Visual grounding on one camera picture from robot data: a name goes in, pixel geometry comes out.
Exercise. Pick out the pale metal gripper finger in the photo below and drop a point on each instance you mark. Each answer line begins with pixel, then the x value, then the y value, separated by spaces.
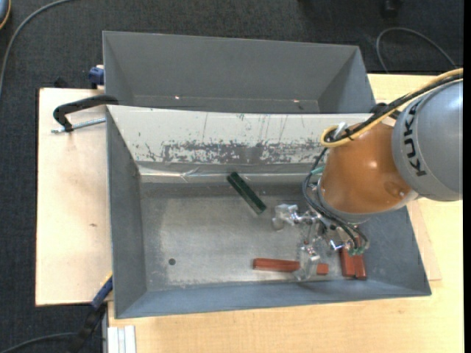
pixel 283 213
pixel 308 265

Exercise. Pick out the small red-brown block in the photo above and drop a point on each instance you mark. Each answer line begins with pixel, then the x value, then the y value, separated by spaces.
pixel 322 269

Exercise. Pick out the red-brown flat block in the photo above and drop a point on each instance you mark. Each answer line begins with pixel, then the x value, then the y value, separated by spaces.
pixel 274 264
pixel 360 268
pixel 346 265

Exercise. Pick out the dark green flat block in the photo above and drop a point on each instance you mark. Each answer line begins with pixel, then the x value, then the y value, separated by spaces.
pixel 247 193

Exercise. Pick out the grey metal bin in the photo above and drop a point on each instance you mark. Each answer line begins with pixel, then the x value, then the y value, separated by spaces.
pixel 206 234

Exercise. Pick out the pale wood board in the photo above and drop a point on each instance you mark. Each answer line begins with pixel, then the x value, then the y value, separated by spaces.
pixel 70 204

